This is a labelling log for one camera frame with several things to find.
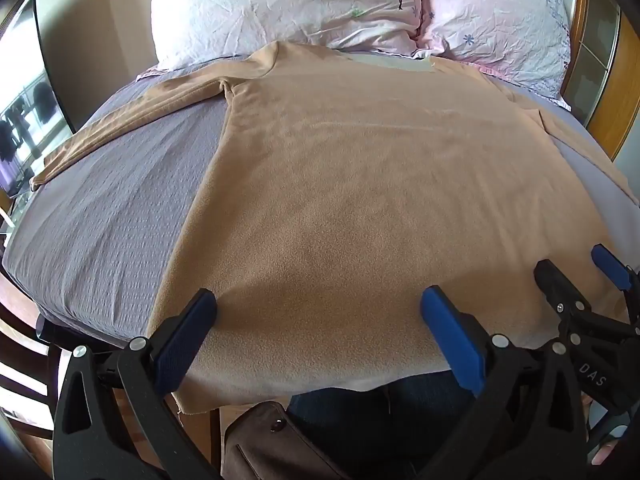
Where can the brown bag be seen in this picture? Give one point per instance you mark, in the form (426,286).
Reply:
(270,445)

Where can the grey textured bed blanket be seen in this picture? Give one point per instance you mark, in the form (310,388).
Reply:
(115,200)

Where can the dark wooden chair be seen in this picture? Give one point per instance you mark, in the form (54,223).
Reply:
(30,360)

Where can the person's legs in jeans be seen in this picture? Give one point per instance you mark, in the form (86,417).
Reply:
(385,425)

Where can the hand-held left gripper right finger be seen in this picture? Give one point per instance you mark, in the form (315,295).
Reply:
(452,340)

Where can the wooden headboard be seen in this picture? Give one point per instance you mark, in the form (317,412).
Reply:
(602,60)

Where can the pink floral pillow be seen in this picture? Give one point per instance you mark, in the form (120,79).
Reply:
(495,15)

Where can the white floral pillow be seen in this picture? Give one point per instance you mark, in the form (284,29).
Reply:
(280,5)

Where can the tan long-sleeve shirt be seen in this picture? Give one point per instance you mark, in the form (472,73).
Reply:
(350,185)

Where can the black television screen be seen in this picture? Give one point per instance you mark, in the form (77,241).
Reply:
(30,110)

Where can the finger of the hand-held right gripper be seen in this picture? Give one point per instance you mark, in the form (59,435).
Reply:
(611,266)
(557,282)

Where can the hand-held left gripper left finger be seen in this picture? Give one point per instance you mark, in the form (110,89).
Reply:
(186,337)

